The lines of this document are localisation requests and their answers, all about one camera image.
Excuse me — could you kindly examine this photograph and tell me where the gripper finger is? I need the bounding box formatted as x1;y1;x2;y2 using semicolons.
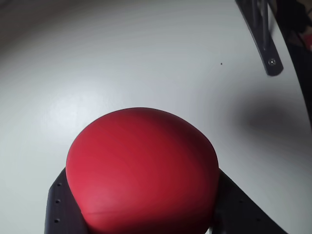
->
207;167;290;234
43;167;90;234

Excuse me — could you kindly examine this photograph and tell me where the red ball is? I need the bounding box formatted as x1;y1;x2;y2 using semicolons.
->
65;106;219;234

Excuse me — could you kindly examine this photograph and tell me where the dark metal shelf bracket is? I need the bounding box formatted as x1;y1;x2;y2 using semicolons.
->
235;0;285;77

